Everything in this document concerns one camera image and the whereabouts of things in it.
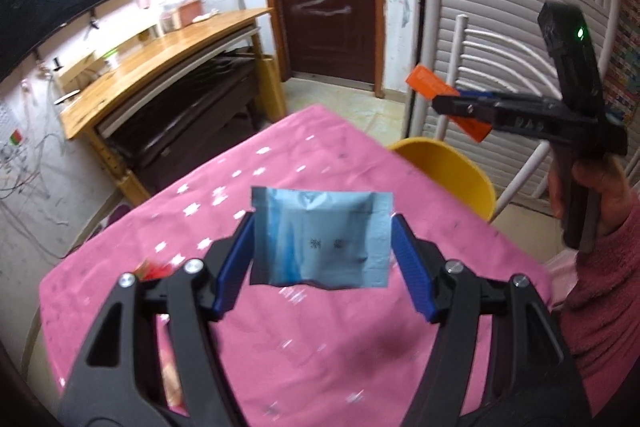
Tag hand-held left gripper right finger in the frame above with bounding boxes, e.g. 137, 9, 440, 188
390, 213, 593, 427

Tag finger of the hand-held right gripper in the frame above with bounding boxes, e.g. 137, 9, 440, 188
452, 89, 532, 104
431, 94, 502, 128

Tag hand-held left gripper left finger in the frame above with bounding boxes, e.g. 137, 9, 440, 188
56, 209, 256, 427

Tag orange packet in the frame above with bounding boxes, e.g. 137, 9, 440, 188
406, 66, 492, 142

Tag yellow chair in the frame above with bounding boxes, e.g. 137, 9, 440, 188
387, 137, 497, 222

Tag light blue packet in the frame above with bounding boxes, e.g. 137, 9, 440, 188
249, 187, 394, 290

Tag person's right forearm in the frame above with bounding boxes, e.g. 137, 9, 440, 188
555, 207, 640, 413

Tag person's right hand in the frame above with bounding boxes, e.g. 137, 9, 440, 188
547, 154, 636, 248

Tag red snack wrapper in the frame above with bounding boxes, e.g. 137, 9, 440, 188
135, 259, 173, 282

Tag pink star-print tablecloth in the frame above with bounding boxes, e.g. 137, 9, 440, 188
39, 104, 553, 427

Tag dark red door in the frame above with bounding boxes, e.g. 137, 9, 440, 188
252, 0, 386, 98

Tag wooden desk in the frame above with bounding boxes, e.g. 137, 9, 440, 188
59, 7, 288, 208

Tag cardboard box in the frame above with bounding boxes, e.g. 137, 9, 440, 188
56, 52, 99, 90

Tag orange box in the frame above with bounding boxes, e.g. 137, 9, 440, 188
172, 0, 205, 28

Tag colourful wall chart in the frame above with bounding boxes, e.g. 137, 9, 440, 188
602, 0, 640, 128

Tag tangle of cables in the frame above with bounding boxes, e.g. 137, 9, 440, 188
0, 72, 67, 228

